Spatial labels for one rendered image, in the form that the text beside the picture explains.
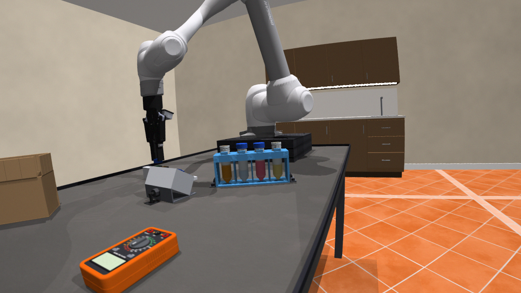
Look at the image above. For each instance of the dark grey table edge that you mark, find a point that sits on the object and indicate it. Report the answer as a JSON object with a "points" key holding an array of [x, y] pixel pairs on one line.
{"points": [[310, 259]]}

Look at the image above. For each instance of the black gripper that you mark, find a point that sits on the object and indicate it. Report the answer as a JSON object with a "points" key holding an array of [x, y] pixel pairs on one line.
{"points": [[154, 125]]}

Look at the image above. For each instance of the orange digital multimeter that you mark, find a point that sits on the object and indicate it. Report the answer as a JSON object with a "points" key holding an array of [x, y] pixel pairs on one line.
{"points": [[118, 267]]}

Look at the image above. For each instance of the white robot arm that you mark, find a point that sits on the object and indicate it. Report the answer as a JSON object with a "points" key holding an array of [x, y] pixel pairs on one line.
{"points": [[283, 99]]}

